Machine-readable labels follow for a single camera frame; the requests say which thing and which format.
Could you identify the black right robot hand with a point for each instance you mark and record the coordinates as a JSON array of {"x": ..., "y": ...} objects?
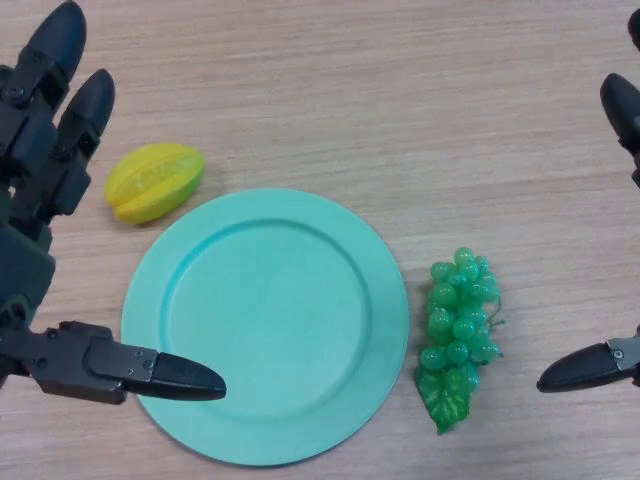
[{"x": 580, "y": 367}]

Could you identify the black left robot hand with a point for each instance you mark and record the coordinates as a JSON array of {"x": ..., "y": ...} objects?
[{"x": 30, "y": 150}]

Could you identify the green grape bunch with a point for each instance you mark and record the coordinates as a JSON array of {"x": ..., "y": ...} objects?
[{"x": 445, "y": 295}]

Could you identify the round green plate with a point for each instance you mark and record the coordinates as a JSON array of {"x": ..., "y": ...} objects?
[{"x": 270, "y": 325}]

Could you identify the yellow green starfruit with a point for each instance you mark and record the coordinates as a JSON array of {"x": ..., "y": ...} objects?
[{"x": 150, "y": 180}]

